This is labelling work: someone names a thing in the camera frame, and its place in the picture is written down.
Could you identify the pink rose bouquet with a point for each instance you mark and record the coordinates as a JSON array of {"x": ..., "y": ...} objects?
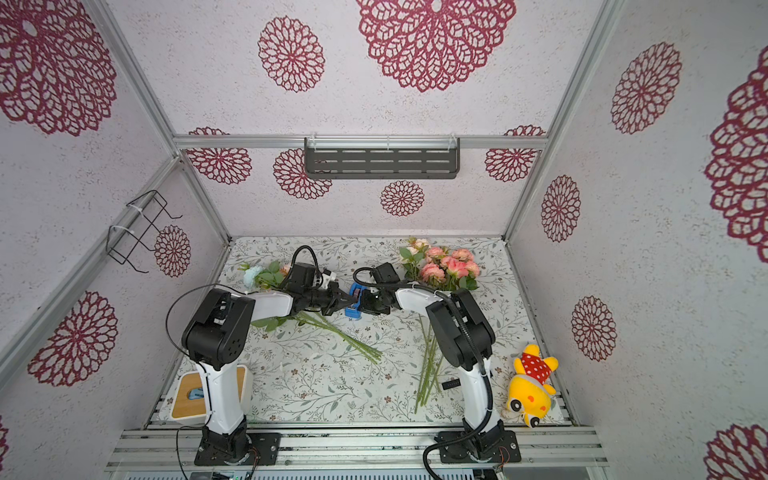
[{"x": 445, "y": 270}]

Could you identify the wooden lid tissue box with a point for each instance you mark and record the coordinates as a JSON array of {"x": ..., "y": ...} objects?
[{"x": 186, "y": 402}]

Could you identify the yellow plush bear toy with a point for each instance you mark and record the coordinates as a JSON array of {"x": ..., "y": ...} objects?
[{"x": 530, "y": 393}]

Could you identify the black wire wall rack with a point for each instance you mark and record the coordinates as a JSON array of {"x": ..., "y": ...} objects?
[{"x": 123, "y": 240}]

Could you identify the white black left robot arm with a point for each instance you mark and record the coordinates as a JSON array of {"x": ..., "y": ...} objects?
[{"x": 216, "y": 336}]

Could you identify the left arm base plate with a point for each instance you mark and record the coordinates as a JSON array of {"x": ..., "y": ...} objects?
[{"x": 260, "y": 449}]

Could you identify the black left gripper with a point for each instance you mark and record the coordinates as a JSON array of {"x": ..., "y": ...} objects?
[{"x": 338, "y": 299}]

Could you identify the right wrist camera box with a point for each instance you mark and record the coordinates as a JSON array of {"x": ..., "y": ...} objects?
[{"x": 385, "y": 275}]

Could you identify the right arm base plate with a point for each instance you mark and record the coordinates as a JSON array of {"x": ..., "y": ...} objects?
[{"x": 499, "y": 447}]

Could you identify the mixed pastel flower bouquet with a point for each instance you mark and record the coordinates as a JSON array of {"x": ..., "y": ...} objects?
[{"x": 273, "y": 307}]

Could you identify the grey wall shelf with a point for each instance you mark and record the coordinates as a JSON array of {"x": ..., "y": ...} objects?
[{"x": 382, "y": 159}]

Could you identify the black round knob tool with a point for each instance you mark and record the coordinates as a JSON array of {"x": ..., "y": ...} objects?
[{"x": 450, "y": 384}]

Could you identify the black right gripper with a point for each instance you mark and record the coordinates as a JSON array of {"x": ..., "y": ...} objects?
[{"x": 377, "y": 301}]

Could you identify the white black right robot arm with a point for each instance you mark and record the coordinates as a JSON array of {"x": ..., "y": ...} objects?
[{"x": 465, "y": 339}]

